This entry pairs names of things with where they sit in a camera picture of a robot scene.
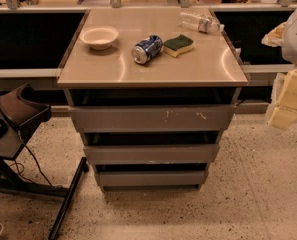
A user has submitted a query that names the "grey drawer cabinet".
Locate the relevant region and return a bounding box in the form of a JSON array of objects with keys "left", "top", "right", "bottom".
[{"left": 58, "top": 7, "right": 248, "bottom": 191}]

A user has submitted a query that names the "grey top drawer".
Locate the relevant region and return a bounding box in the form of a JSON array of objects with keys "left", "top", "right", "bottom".
[{"left": 69, "top": 105, "right": 236, "bottom": 133}]

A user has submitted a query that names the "black cable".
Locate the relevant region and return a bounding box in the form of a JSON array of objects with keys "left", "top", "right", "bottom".
[{"left": 8, "top": 130, "right": 56, "bottom": 187}]

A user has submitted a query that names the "grey middle drawer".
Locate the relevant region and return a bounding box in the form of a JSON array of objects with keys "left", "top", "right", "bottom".
[{"left": 84, "top": 144, "right": 219, "bottom": 165}]

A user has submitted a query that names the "clear plastic water bottle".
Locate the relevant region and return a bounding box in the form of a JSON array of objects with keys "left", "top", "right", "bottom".
[{"left": 180, "top": 12, "right": 224, "bottom": 34}]

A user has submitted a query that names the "green yellow sponge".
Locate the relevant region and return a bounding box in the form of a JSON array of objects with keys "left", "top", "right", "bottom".
[{"left": 163, "top": 34, "right": 194, "bottom": 58}]

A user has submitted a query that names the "white bowl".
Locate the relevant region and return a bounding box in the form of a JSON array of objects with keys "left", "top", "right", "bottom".
[{"left": 80, "top": 26, "right": 119, "bottom": 50}]

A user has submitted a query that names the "blue crushed soda can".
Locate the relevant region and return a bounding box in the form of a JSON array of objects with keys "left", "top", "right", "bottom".
[{"left": 131, "top": 35, "right": 163, "bottom": 65}]

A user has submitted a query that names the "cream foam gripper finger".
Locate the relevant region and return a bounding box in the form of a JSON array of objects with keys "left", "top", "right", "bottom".
[
  {"left": 261, "top": 22, "right": 286, "bottom": 47},
  {"left": 267, "top": 67, "right": 297, "bottom": 130}
]

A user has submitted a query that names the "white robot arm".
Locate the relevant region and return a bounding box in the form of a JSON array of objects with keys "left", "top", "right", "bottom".
[{"left": 262, "top": 8, "right": 297, "bottom": 134}]

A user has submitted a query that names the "grey bottom drawer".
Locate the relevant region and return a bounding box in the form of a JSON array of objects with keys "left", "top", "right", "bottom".
[{"left": 95, "top": 171, "right": 208, "bottom": 187}]

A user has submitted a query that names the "grey drawer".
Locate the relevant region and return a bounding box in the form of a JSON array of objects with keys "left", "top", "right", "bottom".
[
  {"left": 69, "top": 105, "right": 236, "bottom": 133},
  {"left": 84, "top": 144, "right": 219, "bottom": 165},
  {"left": 95, "top": 171, "right": 208, "bottom": 187}
]

